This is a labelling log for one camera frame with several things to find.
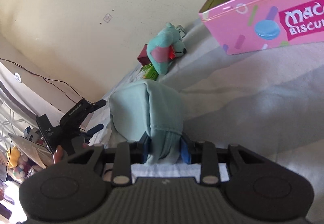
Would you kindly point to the teal zipper pencil pouch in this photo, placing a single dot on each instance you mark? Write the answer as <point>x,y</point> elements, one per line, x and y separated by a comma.
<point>141,110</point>

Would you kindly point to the person's left hand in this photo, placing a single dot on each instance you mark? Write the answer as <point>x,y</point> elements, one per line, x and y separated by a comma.
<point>59,154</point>

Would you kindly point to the yellow plush toy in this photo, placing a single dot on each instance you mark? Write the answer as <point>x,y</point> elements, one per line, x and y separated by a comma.
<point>14,157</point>

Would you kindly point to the small square wall sticker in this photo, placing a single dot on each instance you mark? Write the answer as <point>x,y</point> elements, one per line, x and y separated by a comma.
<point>108,18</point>

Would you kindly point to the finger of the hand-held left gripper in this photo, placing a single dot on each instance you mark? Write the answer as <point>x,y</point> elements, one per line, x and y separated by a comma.
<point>95,129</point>
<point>98,103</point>

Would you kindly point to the pastel fluffy toy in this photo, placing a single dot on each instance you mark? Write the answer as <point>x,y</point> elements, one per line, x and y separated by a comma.
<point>20,172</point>

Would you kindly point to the pink biscuit tin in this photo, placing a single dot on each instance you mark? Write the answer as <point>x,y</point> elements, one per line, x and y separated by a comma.
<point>253,6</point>

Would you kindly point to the small checkered packet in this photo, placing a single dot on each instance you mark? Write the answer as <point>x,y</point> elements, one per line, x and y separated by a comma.
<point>181,31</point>

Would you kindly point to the patterned frosted window glass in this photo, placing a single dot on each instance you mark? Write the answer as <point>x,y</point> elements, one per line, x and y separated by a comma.
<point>10,117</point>

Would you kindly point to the white window frame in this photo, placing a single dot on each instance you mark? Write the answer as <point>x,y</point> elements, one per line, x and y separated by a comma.
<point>15,87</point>

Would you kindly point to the magenta coin pouch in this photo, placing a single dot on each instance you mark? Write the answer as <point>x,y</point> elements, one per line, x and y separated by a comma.
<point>143,57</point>

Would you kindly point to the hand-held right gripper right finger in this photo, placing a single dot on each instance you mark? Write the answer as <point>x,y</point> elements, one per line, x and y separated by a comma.
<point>185,151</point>

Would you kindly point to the green tissue packet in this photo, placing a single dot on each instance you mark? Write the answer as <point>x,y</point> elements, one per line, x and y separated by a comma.
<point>151,72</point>

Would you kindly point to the round white wall sticker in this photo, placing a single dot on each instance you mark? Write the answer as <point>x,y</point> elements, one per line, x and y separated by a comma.
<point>17,77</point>

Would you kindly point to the teal and pink plush toy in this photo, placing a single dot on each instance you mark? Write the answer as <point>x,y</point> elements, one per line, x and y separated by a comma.
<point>162,41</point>

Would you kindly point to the grey flat board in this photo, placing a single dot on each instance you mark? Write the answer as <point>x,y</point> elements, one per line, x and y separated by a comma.
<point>27,148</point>

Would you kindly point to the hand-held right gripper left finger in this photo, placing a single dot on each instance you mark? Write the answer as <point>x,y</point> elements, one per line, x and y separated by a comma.
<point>144,148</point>

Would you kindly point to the striped bed sheet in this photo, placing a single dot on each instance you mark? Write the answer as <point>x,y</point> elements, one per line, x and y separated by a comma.
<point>240,100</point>

